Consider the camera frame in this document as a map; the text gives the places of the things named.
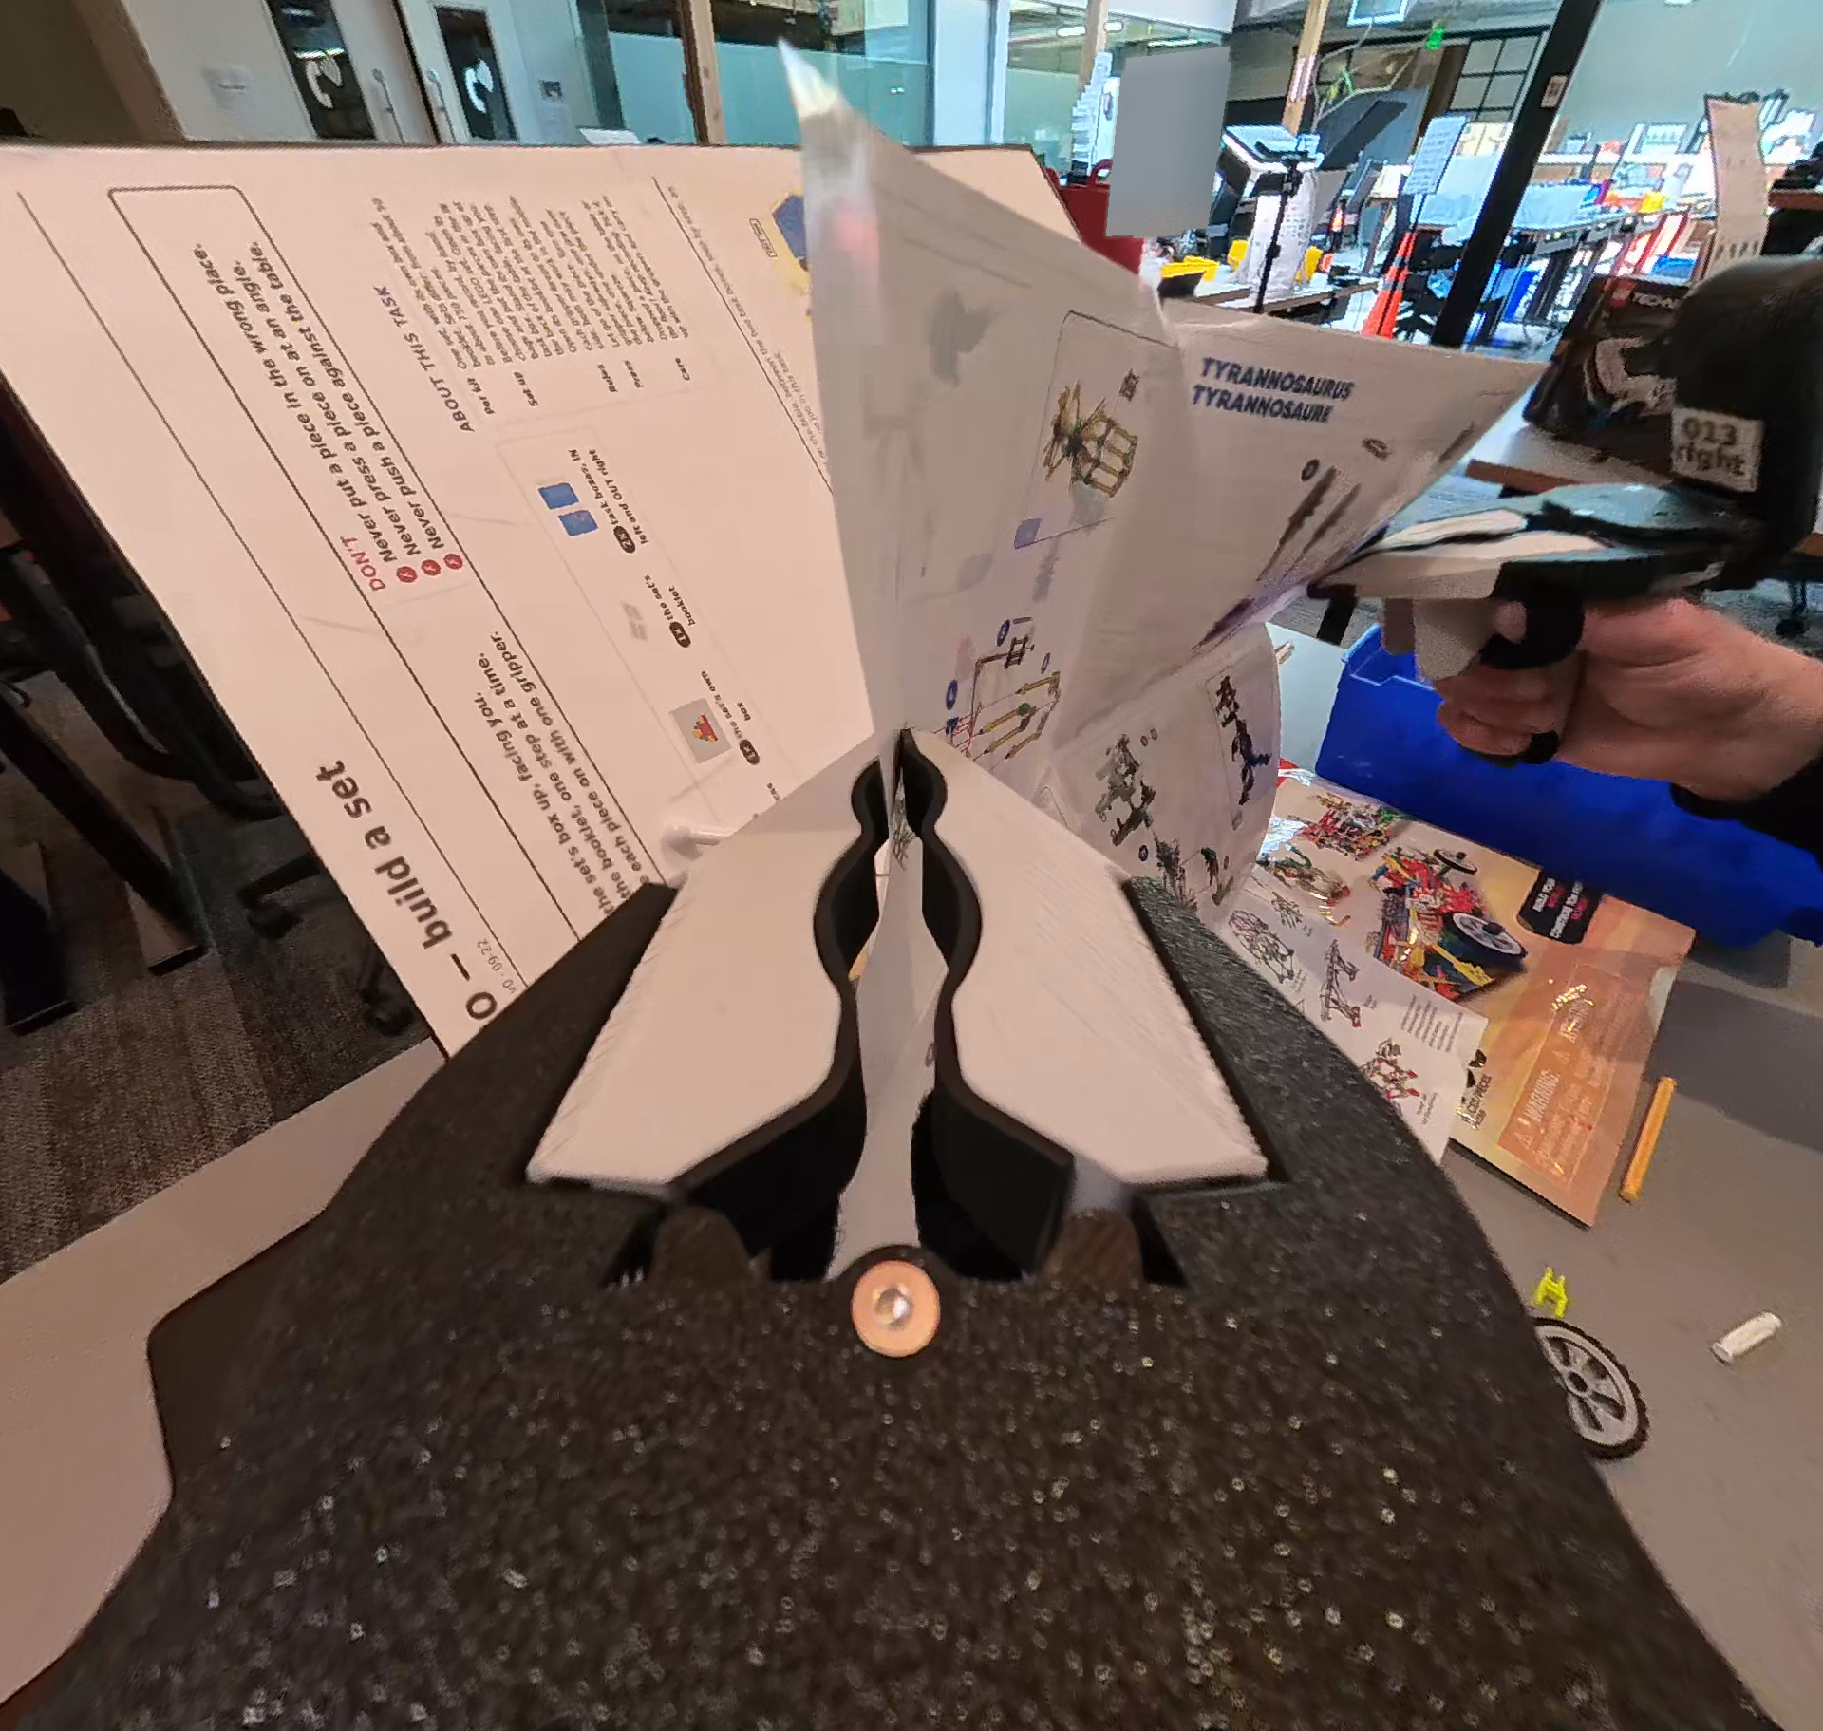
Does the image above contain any blue plastic bin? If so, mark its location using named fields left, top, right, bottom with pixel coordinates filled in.
left=1312, top=626, right=1823, bottom=946

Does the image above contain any black pole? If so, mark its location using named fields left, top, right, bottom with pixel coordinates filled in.
left=1427, top=0, right=1646, bottom=351

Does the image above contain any colourful toy packaging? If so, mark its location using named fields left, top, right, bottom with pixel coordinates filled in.
left=1252, top=778, right=1698, bottom=1227

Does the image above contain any building instruction sheet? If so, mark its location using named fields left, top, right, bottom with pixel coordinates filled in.
left=781, top=39, right=1546, bottom=1170

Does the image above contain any black toy box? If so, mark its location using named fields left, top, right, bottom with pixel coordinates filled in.
left=1524, top=271, right=1710, bottom=447

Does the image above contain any white task instruction board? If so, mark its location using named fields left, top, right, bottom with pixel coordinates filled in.
left=0, top=142, right=1084, bottom=1056

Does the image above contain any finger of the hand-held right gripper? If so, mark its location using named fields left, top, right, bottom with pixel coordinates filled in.
left=1307, top=545, right=1535, bottom=611
left=1343, top=503, right=1550, bottom=571

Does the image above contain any person's right hand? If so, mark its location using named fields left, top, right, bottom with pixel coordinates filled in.
left=1431, top=598, right=1823, bottom=808

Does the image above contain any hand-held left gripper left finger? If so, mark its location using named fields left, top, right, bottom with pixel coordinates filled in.
left=524, top=741, right=902, bottom=1202

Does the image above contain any small black wheel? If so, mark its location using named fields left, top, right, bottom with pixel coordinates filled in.
left=1529, top=1310, right=1654, bottom=1463

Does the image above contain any long yellow rod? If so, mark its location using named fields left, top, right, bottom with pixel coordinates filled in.
left=1615, top=1076, right=1681, bottom=1202

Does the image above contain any wooden post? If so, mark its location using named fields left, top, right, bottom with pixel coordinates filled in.
left=659, top=0, right=730, bottom=149

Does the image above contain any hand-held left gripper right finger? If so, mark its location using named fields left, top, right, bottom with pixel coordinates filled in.
left=896, top=731, right=1272, bottom=1216

